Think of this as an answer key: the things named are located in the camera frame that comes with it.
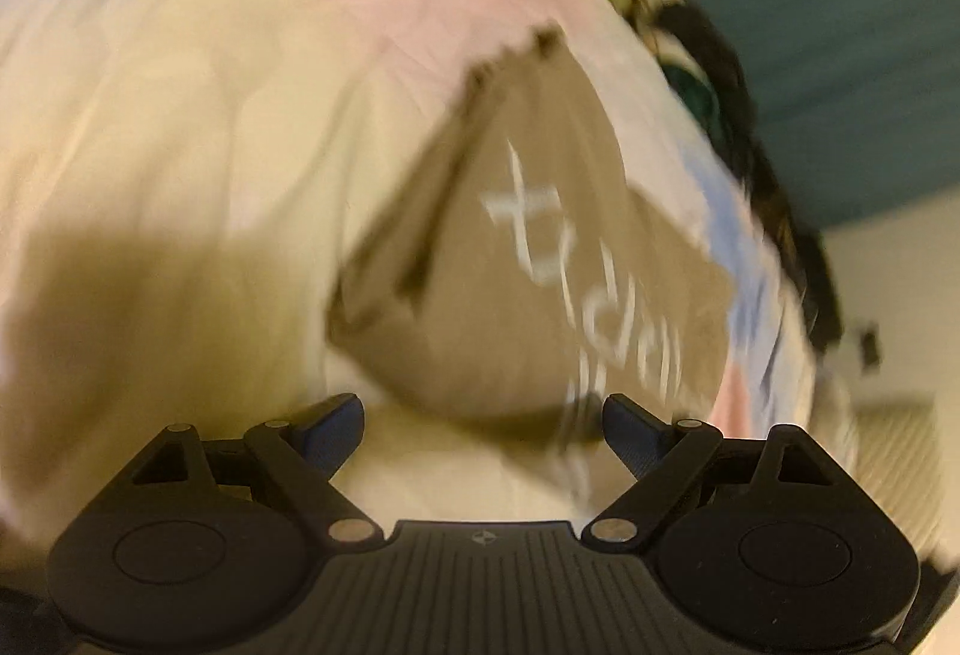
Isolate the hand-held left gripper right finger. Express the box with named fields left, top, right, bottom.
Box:
left=581, top=392, right=835, bottom=548

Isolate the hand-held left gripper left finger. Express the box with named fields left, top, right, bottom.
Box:
left=131, top=392, right=386, bottom=548

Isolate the tan t-shirt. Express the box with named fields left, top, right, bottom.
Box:
left=325, top=25, right=740, bottom=476

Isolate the quilted beige headboard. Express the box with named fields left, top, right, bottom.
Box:
left=852, top=398, right=956, bottom=566

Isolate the black garment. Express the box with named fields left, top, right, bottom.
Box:
left=654, top=1, right=845, bottom=353

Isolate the pastel pink blue duvet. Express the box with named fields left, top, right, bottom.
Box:
left=0, top=0, right=863, bottom=551

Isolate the green garment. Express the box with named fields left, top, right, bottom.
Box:
left=664, top=61, right=724, bottom=134

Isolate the teal curtain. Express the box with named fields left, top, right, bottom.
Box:
left=562, top=0, right=960, bottom=228

